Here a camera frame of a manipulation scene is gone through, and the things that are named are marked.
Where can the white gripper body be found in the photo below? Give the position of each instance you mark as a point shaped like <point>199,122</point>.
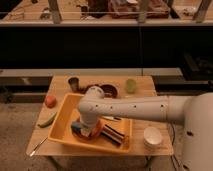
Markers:
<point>86,131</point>

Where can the yellow green sponge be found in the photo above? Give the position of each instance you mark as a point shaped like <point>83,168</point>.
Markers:
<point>76,126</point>

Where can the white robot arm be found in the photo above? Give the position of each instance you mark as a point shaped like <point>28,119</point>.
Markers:
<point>194,113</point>

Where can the white bowl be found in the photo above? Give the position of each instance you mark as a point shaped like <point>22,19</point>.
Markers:
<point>152,136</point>

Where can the striped dark plates stack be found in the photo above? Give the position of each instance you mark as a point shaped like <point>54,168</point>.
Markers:
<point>113,135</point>

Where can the yellow plastic tub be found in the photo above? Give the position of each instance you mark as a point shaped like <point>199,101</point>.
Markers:
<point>61,132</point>

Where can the green cucumber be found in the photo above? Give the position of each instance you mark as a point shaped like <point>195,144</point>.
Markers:
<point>48,122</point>

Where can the red tomato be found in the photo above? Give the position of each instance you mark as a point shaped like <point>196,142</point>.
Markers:
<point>50,101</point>

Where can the metal spoon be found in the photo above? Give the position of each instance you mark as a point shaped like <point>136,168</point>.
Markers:
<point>37,146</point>

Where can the metal cup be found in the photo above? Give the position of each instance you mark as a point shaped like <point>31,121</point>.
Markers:
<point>74,84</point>

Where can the green cup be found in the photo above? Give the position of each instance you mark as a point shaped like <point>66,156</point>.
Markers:
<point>130,86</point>

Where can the black handled knife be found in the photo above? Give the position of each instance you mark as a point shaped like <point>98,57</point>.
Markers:
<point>111,118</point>

